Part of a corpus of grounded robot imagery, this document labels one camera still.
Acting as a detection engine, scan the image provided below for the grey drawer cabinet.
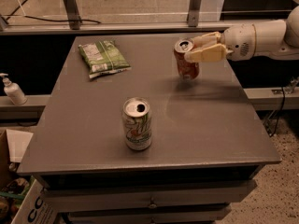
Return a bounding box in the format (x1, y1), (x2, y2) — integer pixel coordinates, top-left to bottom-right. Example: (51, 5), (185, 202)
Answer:
(19, 35), (280, 224)

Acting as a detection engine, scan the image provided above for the lower grey drawer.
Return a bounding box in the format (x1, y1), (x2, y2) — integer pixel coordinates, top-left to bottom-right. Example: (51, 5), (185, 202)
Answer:
(68, 204), (231, 224)

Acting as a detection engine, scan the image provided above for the white cardboard box with letters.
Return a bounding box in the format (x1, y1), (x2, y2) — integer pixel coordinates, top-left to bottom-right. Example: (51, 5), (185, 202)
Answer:
(11, 180), (57, 224)

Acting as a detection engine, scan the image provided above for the white paper sheet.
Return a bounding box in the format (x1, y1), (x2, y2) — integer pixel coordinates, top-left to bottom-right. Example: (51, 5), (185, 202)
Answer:
(6, 129), (33, 162)

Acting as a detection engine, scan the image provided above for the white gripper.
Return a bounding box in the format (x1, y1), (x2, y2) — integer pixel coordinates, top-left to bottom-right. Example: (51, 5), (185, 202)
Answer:
(184, 24), (255, 63)

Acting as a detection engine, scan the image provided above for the white green 7up can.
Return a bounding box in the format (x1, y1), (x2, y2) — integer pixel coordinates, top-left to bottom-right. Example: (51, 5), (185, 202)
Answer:
(121, 97), (152, 151)

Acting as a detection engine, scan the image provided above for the black cable at right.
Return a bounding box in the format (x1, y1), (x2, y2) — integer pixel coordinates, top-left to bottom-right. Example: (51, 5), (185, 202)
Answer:
(266, 86), (287, 138)

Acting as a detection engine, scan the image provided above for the right metal railing post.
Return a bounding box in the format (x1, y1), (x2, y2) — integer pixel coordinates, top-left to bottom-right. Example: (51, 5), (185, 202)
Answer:
(187, 0), (202, 27)

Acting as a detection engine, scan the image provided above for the left metal railing post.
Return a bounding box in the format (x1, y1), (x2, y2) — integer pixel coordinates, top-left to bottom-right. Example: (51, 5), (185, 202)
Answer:
(63, 0), (82, 30)

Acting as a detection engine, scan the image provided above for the brown cardboard box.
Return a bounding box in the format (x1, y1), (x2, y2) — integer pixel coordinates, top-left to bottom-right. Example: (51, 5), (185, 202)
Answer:
(0, 132), (13, 189)

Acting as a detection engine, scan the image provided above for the upper grey drawer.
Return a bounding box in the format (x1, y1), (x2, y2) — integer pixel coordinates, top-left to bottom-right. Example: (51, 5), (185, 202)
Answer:
(42, 180), (256, 212)

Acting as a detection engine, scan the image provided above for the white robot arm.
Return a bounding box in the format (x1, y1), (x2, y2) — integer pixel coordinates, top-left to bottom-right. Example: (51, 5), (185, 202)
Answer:
(184, 7), (299, 63)

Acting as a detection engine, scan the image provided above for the white pump bottle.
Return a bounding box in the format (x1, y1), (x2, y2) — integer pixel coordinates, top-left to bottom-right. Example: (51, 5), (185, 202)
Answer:
(0, 73), (27, 105)

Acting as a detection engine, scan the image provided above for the metal railing post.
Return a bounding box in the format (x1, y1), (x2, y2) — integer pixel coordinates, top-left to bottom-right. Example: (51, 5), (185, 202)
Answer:
(187, 0), (202, 27)
(63, 0), (82, 30)

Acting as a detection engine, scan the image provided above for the black cable on floor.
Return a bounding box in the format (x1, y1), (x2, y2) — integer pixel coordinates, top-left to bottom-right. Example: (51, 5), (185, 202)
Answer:
(0, 13), (102, 25)

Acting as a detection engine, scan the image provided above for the grey drawer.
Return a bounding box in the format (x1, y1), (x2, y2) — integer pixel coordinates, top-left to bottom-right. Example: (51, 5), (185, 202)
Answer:
(68, 204), (231, 224)
(42, 180), (256, 212)

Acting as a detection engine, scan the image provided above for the green chip bag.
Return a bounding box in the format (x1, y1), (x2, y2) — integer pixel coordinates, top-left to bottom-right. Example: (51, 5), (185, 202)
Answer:
(78, 40), (131, 79)

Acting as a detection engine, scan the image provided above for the red coke can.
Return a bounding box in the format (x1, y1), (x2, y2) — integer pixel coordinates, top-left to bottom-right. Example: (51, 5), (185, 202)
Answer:
(174, 39), (199, 80)

